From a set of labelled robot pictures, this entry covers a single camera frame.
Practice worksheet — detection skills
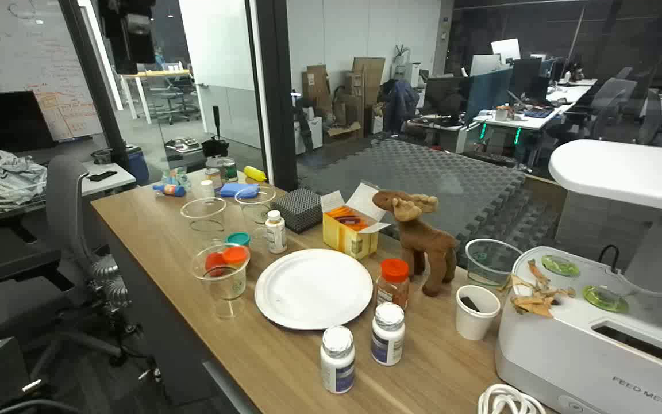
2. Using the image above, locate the small white plastic bottle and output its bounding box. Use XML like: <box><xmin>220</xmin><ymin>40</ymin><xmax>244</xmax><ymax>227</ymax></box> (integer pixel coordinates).
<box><xmin>262</xmin><ymin>210</ymin><xmax>290</xmax><ymax>255</ymax></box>

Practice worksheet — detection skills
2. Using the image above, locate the orange lid dough container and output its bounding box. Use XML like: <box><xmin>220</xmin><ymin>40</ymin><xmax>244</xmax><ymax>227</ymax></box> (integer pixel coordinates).
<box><xmin>220</xmin><ymin>244</ymin><xmax>253</xmax><ymax>281</ymax></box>

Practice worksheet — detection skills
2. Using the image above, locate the white paper plate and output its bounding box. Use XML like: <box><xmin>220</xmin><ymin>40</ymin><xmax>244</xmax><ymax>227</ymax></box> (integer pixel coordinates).
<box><xmin>253</xmin><ymin>245</ymin><xmax>374</xmax><ymax>334</ymax></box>

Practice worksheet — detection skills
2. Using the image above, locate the pale crumpled cloth pile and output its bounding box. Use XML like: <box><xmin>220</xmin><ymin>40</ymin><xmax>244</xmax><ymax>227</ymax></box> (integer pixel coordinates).
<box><xmin>0</xmin><ymin>148</ymin><xmax>49</xmax><ymax>226</ymax></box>

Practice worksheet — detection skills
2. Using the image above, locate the open yellow cardboard box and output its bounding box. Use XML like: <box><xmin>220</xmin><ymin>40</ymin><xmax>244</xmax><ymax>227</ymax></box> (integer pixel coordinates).
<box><xmin>318</xmin><ymin>181</ymin><xmax>392</xmax><ymax>262</ymax></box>

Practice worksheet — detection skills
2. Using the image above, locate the yellow squeeze bottle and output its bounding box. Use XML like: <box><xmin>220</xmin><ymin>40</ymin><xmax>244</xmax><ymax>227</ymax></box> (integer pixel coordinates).
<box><xmin>241</xmin><ymin>163</ymin><xmax>269</xmax><ymax>187</ymax></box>

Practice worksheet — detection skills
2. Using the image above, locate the orange lid spice jar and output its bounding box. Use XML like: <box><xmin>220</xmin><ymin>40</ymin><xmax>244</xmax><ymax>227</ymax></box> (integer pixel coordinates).
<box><xmin>374</xmin><ymin>255</ymin><xmax>413</xmax><ymax>310</ymax></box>

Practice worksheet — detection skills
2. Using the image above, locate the blue cloth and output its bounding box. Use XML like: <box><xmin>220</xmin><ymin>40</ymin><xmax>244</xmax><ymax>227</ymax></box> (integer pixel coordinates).
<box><xmin>216</xmin><ymin>181</ymin><xmax>262</xmax><ymax>202</ymax></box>

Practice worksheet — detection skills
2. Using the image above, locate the teal lid dough container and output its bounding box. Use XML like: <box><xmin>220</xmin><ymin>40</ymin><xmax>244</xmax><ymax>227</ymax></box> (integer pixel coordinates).
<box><xmin>222</xmin><ymin>230</ymin><xmax>253</xmax><ymax>248</ymax></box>

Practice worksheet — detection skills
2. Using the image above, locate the brown moose plush toy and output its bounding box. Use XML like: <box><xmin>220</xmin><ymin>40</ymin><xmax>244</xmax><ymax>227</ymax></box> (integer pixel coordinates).
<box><xmin>370</xmin><ymin>189</ymin><xmax>461</xmax><ymax>298</ymax></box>

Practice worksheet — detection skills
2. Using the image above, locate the jar with green label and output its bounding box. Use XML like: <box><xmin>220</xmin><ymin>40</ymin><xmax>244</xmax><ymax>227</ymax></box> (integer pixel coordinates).
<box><xmin>205</xmin><ymin>153</ymin><xmax>238</xmax><ymax>183</ymax></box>

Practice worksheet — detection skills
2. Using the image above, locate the black pillar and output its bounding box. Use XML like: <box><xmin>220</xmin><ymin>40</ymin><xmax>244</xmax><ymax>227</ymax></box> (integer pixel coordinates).
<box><xmin>246</xmin><ymin>0</ymin><xmax>300</xmax><ymax>194</ymax></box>

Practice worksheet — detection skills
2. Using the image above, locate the red ball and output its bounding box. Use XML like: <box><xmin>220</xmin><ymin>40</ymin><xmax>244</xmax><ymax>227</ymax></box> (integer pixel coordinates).
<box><xmin>205</xmin><ymin>250</ymin><xmax>230</xmax><ymax>279</ymax></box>

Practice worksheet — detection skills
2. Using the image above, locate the black dustpan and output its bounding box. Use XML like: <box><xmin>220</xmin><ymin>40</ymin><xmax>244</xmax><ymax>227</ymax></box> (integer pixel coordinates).
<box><xmin>200</xmin><ymin>104</ymin><xmax>231</xmax><ymax>161</ymax></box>

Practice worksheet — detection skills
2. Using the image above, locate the tall brown cardboard box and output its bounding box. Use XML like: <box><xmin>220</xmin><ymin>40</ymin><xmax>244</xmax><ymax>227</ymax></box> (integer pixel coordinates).
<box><xmin>348</xmin><ymin>55</ymin><xmax>387</xmax><ymax>110</ymax></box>

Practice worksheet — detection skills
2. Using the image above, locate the white pill bottle blue label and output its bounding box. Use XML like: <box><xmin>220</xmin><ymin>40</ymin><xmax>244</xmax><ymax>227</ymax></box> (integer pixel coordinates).
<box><xmin>317</xmin><ymin>325</ymin><xmax>358</xmax><ymax>398</ymax></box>
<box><xmin>367</xmin><ymin>302</ymin><xmax>408</xmax><ymax>367</ymax></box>

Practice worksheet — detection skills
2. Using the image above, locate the blue and orange toy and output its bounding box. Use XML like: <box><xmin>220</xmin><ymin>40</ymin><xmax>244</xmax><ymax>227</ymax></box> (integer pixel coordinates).
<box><xmin>151</xmin><ymin>180</ymin><xmax>189</xmax><ymax>199</ymax></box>

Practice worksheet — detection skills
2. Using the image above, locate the clear plastic cup green rim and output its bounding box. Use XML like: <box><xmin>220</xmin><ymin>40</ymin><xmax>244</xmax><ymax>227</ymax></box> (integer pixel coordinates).
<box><xmin>461</xmin><ymin>237</ymin><xmax>525</xmax><ymax>293</ymax></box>

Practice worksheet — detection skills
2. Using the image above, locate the white paper cup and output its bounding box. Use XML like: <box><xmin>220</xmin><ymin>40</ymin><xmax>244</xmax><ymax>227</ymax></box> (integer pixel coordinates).
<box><xmin>452</xmin><ymin>282</ymin><xmax>502</xmax><ymax>344</ymax></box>

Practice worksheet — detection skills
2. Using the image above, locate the blue desk partition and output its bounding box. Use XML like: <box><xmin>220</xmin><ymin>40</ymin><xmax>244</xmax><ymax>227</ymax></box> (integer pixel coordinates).
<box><xmin>464</xmin><ymin>67</ymin><xmax>515</xmax><ymax>122</ymax></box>

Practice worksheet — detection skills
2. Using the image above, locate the blue bin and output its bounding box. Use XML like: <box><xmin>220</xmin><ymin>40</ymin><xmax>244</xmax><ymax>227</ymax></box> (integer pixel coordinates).
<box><xmin>122</xmin><ymin>144</ymin><xmax>151</xmax><ymax>187</ymax></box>

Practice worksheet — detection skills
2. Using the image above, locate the white office desk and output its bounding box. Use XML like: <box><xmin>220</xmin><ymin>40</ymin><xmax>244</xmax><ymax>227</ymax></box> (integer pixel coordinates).
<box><xmin>471</xmin><ymin>102</ymin><xmax>569</xmax><ymax>157</ymax></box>

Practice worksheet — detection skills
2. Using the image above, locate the dried brown peel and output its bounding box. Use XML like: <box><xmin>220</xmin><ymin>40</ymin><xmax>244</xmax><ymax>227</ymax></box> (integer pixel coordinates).
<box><xmin>507</xmin><ymin>257</ymin><xmax>577</xmax><ymax>319</ymax></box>

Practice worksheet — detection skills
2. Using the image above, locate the white background table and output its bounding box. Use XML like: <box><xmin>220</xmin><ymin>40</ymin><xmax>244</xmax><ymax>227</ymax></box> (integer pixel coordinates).
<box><xmin>117</xmin><ymin>67</ymin><xmax>194</xmax><ymax>127</ymax></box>

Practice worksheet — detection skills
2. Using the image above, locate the grey side desk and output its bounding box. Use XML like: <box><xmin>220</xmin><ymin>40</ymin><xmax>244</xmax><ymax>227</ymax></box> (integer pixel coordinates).
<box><xmin>0</xmin><ymin>158</ymin><xmax>138</xmax><ymax>233</ymax></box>

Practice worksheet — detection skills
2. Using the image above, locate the grey office chair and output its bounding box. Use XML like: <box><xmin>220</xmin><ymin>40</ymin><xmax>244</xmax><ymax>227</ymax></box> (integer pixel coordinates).
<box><xmin>0</xmin><ymin>152</ymin><xmax>160</xmax><ymax>387</ymax></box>

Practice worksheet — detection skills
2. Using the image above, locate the white countertop machine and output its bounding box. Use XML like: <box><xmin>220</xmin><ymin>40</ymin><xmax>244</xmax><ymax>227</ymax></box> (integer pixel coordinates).
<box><xmin>494</xmin><ymin>137</ymin><xmax>662</xmax><ymax>414</ymax></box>

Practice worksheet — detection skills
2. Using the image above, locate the black monitor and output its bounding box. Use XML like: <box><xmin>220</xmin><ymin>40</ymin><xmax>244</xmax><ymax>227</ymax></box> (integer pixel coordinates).
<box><xmin>0</xmin><ymin>89</ymin><xmax>60</xmax><ymax>157</ymax></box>

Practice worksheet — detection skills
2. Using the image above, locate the white coiled cable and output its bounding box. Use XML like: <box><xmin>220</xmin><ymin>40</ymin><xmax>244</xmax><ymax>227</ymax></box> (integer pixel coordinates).
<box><xmin>474</xmin><ymin>381</ymin><xmax>549</xmax><ymax>414</ymax></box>

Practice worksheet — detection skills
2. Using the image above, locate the black slanted post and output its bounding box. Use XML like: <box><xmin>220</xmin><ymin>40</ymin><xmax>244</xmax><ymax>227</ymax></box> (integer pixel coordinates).
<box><xmin>56</xmin><ymin>0</ymin><xmax>130</xmax><ymax>168</ymax></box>

